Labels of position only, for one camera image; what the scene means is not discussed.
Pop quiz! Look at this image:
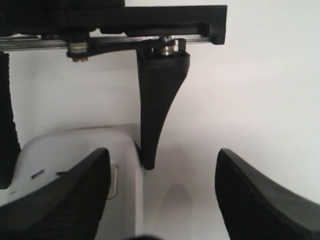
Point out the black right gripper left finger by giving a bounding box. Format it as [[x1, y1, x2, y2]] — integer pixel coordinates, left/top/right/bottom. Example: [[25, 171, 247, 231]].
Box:
[[0, 148, 111, 240]]

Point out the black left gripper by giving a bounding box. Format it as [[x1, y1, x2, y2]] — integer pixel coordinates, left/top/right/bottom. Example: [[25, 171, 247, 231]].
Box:
[[0, 0, 228, 62]]

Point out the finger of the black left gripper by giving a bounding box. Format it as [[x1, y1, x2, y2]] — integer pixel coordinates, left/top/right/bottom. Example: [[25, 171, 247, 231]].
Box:
[[136, 51, 190, 170], [0, 52, 21, 190]]

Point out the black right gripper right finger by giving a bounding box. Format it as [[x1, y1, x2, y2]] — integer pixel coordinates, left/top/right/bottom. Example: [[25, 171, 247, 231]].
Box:
[[215, 148, 320, 240]]

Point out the white power strip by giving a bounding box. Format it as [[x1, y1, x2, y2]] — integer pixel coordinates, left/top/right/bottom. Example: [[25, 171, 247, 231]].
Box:
[[0, 127, 143, 240]]

